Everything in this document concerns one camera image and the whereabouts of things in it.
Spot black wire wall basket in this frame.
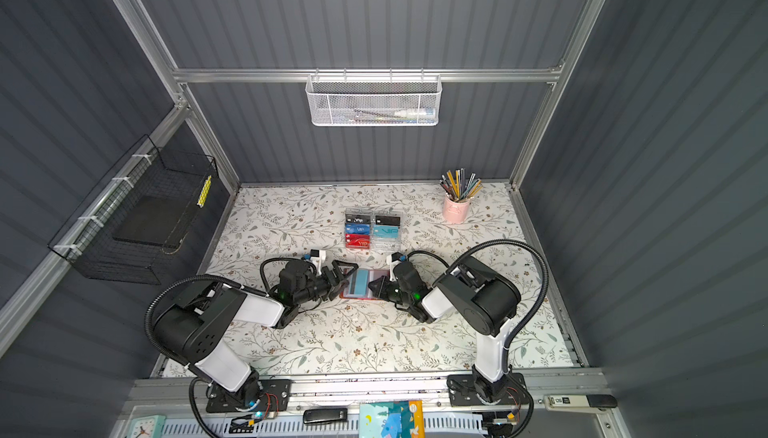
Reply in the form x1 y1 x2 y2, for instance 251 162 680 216
48 136 218 285

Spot markers in white basket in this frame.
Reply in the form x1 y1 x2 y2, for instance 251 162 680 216
353 108 438 123

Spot pink pen cup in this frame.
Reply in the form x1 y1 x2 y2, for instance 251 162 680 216
442 196 471 224

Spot white wire mesh basket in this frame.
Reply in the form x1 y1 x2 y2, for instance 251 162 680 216
305 75 443 127

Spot clear plastic organizer box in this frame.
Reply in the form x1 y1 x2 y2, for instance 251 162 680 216
343 208 404 251

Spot colourful picture book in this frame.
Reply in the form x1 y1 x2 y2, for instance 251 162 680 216
358 400 425 438

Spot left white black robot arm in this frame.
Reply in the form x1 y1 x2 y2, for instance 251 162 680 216
144 256 359 406

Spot black pad in basket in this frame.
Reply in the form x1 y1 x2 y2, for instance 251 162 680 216
113 196 195 250

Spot yellow tag on basket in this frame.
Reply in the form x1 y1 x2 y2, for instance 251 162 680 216
196 175 212 208

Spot red card holder wallet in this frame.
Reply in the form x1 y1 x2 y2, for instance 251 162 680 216
340 269 390 300

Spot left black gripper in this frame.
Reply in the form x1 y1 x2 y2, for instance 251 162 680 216
294 261 357 309

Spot pens in pink cup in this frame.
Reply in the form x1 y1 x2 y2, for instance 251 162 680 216
439 168 483 203

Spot right black corrugated cable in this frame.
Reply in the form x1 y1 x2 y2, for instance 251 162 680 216
404 239 550 438

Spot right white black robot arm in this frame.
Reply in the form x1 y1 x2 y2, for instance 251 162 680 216
368 253 522 386

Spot black stapler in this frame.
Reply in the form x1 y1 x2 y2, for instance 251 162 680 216
302 407 348 426

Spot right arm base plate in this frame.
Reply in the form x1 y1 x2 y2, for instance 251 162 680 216
446 372 532 408

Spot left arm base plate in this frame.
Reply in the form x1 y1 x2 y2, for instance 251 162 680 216
205 379 293 414

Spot small teal clock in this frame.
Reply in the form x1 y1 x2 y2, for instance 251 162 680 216
125 415 166 438

